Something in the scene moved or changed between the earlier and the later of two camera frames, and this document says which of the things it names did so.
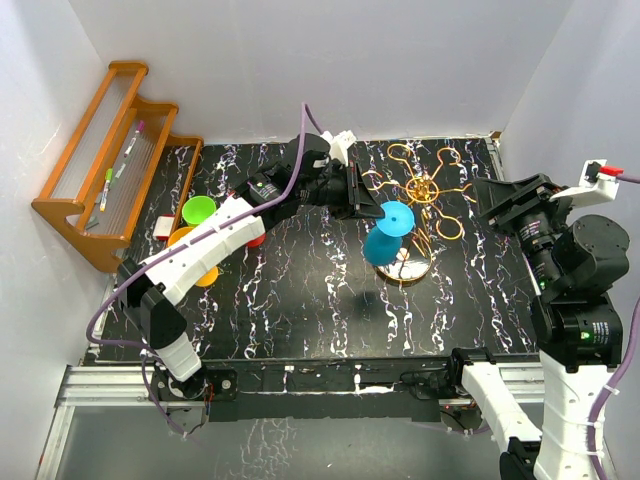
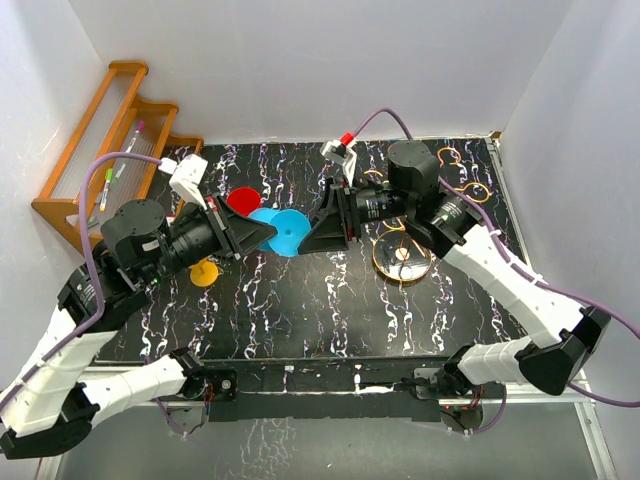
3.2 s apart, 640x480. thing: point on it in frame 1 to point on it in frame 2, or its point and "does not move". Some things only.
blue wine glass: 383,242 to 293,230
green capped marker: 108,176 does not move
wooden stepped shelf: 124,170 does not move
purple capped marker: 141,126 does not move
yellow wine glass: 212,276 does not move
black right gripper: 490,193 to 329,232
